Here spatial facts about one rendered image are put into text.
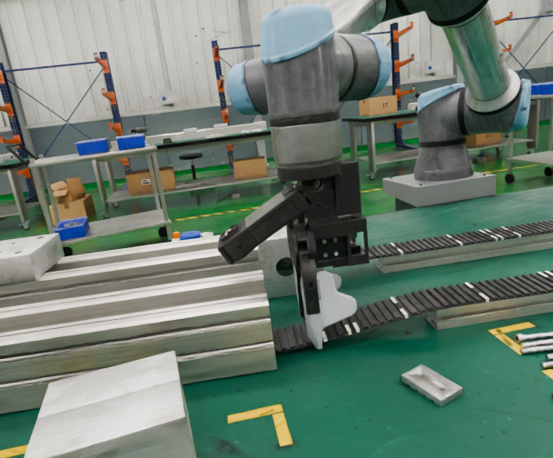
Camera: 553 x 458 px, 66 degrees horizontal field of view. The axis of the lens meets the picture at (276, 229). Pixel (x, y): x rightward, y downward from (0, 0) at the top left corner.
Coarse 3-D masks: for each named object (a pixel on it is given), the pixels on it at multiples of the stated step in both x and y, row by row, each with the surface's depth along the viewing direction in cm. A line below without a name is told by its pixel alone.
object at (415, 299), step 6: (408, 294) 55; (414, 294) 55; (408, 300) 54; (414, 300) 54; (420, 300) 53; (414, 306) 53; (420, 306) 52; (426, 306) 52; (420, 312) 51; (426, 312) 51
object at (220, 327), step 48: (144, 288) 54; (192, 288) 52; (240, 288) 53; (0, 336) 46; (48, 336) 45; (96, 336) 45; (144, 336) 47; (192, 336) 46; (240, 336) 47; (0, 384) 46; (48, 384) 46
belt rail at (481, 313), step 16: (480, 304) 52; (496, 304) 52; (512, 304) 52; (528, 304) 54; (544, 304) 53; (432, 320) 53; (448, 320) 52; (464, 320) 52; (480, 320) 53; (496, 320) 53
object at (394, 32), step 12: (396, 24) 757; (396, 36) 756; (216, 48) 665; (228, 48) 725; (396, 48) 768; (216, 60) 721; (396, 60) 773; (408, 60) 728; (216, 72) 727; (396, 72) 779; (396, 84) 785; (228, 120) 749; (396, 132) 819; (228, 144) 739; (396, 144) 830; (408, 144) 787; (228, 156) 766
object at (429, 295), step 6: (420, 294) 55; (426, 294) 54; (432, 294) 54; (438, 294) 54; (426, 300) 53; (432, 300) 53; (438, 300) 53; (444, 300) 53; (432, 306) 52; (438, 306) 51; (444, 306) 51
